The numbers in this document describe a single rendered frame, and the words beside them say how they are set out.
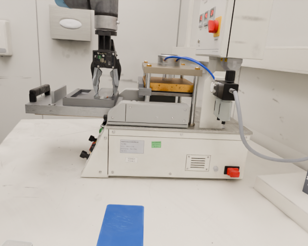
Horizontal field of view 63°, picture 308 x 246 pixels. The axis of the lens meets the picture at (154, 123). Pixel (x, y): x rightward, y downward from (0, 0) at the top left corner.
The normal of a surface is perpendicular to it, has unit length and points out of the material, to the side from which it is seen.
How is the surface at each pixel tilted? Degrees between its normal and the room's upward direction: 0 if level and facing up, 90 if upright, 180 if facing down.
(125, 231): 0
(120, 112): 90
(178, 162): 90
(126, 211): 0
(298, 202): 0
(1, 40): 90
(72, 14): 90
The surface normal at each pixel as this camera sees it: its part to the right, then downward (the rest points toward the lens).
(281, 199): -0.96, 0.01
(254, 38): 0.07, 0.28
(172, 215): 0.07, -0.96
